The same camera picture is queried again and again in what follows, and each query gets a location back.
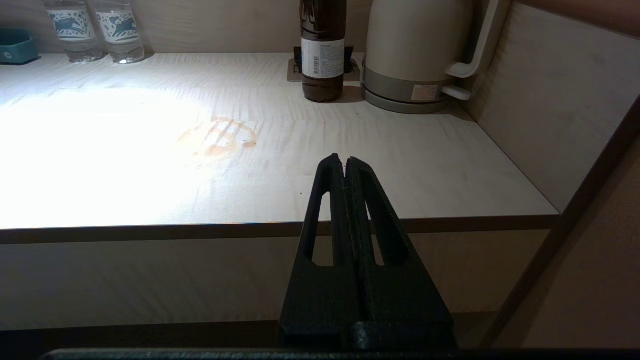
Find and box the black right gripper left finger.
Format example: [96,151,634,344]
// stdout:
[279,154,362,348]

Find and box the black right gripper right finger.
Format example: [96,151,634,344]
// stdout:
[346,157,456,348]

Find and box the grey kettle base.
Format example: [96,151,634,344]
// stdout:
[361,82,473,115]

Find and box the dark liquid bottle white label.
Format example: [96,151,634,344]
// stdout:
[300,0,348,103]

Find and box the beige electric kettle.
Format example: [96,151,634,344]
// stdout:
[362,0,501,101]

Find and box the clear water bottle blue label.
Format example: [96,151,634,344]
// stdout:
[90,0,146,64]
[44,0,103,63]

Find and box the small blue tray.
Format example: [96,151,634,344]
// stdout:
[0,28,40,64]

